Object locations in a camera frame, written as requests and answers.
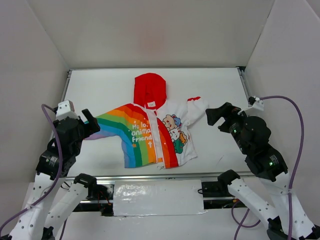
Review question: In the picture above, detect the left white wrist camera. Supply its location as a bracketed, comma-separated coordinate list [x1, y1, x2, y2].
[55, 100, 78, 121]

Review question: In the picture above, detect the aluminium right side rail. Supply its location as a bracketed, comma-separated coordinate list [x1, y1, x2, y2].
[236, 66, 251, 99]

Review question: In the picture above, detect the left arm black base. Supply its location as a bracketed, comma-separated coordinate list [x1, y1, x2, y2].
[86, 184, 114, 217]

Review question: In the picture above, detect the aluminium front rail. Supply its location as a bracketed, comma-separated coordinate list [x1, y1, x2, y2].
[65, 171, 251, 181]

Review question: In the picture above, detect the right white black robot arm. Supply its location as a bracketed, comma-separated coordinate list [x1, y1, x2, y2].
[205, 102, 320, 240]

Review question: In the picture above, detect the aluminium left side rail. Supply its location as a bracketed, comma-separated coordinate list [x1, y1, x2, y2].
[60, 69, 73, 102]

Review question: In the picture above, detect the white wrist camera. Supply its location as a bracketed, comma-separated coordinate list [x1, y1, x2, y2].
[55, 100, 78, 121]
[239, 96, 264, 115]

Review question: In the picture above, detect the rainbow hooded kids jacket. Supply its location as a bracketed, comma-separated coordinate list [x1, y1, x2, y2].
[88, 73, 209, 169]

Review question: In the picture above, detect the white foil covered panel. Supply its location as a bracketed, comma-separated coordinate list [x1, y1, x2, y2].
[113, 180, 205, 217]

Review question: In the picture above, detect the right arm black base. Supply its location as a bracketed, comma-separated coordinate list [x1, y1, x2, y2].
[201, 181, 226, 198]

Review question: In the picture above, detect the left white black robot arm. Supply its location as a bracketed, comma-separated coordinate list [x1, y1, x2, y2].
[0, 107, 100, 240]

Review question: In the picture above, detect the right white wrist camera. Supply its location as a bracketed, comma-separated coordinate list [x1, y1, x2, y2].
[239, 96, 264, 115]

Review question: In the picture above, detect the aluminium rail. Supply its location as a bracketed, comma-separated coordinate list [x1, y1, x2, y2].
[65, 171, 251, 181]
[236, 66, 251, 99]
[60, 69, 73, 102]

